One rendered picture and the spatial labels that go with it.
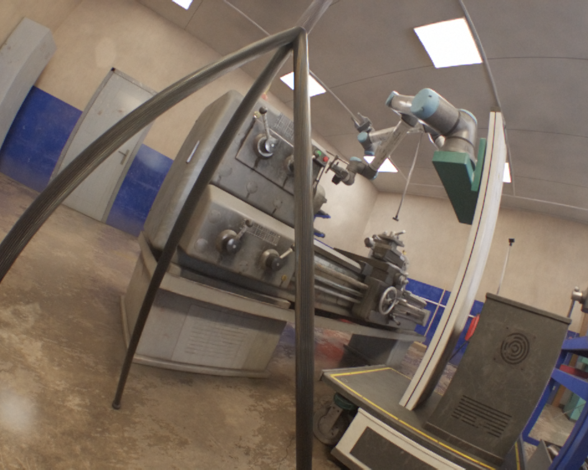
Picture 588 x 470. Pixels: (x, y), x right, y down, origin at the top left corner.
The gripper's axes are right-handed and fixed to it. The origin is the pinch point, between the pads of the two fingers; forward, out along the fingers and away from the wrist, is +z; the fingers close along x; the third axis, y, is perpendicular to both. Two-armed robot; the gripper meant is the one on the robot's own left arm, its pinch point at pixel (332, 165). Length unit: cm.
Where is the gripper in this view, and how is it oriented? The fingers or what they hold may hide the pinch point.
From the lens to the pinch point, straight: 176.0
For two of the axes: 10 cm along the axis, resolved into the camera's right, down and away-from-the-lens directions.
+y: 5.5, -8.1, -2.1
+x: 6.6, 5.8, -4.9
